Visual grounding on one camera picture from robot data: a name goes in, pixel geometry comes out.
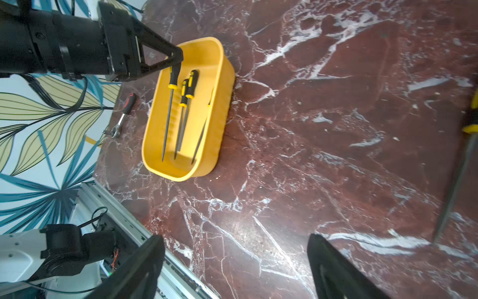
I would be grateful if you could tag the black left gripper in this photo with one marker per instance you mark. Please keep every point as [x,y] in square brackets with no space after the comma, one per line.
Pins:
[40,42]

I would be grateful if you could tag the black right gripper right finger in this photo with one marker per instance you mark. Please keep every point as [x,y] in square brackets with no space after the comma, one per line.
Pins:
[334,276]

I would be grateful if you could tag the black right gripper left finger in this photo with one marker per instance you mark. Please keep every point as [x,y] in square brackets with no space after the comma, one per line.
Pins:
[138,277]

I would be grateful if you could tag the black yellow handled file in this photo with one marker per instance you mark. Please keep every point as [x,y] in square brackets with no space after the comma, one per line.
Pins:
[183,104]
[470,127]
[190,94]
[172,86]

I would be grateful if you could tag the yellow plastic storage tray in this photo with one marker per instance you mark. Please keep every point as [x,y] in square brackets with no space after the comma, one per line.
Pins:
[207,115]

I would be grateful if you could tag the red black ratchet wrench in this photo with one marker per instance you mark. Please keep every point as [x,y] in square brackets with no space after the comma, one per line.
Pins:
[116,130]

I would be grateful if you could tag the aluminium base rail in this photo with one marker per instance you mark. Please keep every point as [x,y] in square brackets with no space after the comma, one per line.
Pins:
[175,280]

